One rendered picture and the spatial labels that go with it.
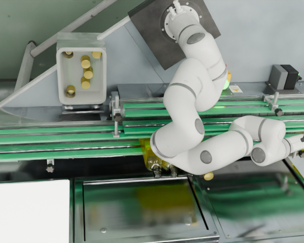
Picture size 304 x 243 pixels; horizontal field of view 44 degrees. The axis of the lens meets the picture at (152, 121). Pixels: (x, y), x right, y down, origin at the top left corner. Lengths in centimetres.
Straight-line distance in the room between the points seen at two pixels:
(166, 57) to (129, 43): 15
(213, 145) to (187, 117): 12
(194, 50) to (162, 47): 32
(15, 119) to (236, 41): 90
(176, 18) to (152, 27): 10
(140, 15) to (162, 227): 73
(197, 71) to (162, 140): 22
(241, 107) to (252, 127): 29
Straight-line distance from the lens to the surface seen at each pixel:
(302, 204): 159
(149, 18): 137
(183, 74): 102
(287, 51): 169
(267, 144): 121
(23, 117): 150
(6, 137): 143
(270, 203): 154
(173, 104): 93
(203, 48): 111
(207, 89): 107
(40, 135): 142
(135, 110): 137
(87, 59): 140
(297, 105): 160
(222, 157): 99
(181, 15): 133
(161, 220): 132
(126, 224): 130
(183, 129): 91
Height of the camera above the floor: 210
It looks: 56 degrees down
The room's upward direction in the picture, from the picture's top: 162 degrees clockwise
